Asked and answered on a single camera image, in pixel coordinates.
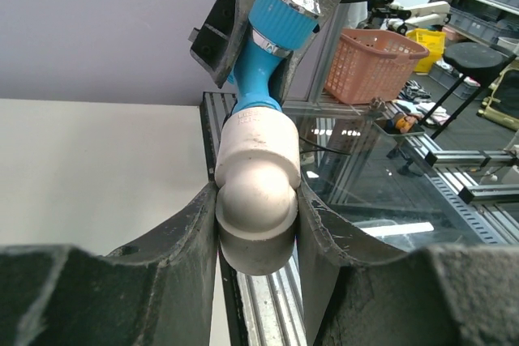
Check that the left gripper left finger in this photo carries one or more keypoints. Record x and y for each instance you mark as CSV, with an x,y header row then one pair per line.
x,y
155,290

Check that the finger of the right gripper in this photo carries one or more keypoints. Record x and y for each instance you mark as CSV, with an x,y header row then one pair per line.
x,y
217,43
293,25

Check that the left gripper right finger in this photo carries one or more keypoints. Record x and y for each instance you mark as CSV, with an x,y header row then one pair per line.
x,y
358,290

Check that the blue water faucet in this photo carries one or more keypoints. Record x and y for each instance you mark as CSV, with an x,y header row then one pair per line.
x,y
257,61

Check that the white pipe elbow fitting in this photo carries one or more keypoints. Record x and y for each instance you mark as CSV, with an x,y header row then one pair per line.
x,y
257,192

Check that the pink plastic basket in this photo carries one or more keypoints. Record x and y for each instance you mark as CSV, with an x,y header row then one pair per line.
x,y
371,64

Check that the yellow plastic bin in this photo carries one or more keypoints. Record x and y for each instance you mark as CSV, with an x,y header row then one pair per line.
x,y
434,41

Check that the right aluminium frame post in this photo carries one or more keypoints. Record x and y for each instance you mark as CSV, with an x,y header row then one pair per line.
x,y
328,47

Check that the blue slotted cable duct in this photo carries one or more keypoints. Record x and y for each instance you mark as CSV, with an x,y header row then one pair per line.
x,y
486,210

